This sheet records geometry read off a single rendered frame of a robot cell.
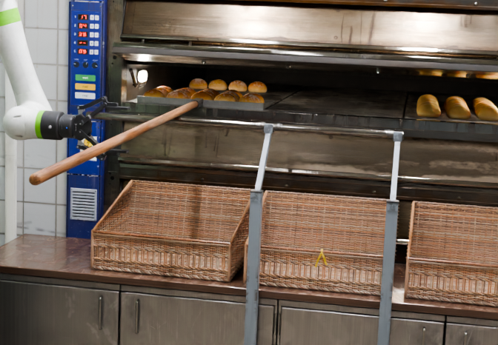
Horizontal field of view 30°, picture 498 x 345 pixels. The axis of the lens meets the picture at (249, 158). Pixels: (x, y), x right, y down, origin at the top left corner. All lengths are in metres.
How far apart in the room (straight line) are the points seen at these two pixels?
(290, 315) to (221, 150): 0.84
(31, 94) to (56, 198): 1.12
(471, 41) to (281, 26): 0.76
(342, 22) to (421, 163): 0.66
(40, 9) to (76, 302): 1.28
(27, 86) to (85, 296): 0.92
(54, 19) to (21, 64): 1.00
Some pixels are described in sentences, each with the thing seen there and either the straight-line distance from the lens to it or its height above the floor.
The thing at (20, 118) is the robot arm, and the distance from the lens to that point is 3.01.
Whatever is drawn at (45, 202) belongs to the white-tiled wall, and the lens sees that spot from 4.19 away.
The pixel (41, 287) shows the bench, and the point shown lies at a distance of 3.68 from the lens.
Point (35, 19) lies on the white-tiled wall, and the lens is 4.13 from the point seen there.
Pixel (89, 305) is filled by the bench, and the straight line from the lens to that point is 3.63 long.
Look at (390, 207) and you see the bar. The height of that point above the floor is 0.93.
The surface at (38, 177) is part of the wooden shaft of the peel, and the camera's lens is 2.26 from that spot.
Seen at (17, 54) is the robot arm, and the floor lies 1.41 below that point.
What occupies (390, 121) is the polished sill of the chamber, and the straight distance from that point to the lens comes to 3.82.
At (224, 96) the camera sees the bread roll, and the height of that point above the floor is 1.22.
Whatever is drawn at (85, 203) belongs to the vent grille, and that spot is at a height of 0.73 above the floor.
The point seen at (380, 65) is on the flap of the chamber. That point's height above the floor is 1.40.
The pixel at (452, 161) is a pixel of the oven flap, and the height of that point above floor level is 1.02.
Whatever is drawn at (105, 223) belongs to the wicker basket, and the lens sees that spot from 3.73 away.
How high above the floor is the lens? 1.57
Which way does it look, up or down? 9 degrees down
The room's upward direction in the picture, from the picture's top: 2 degrees clockwise
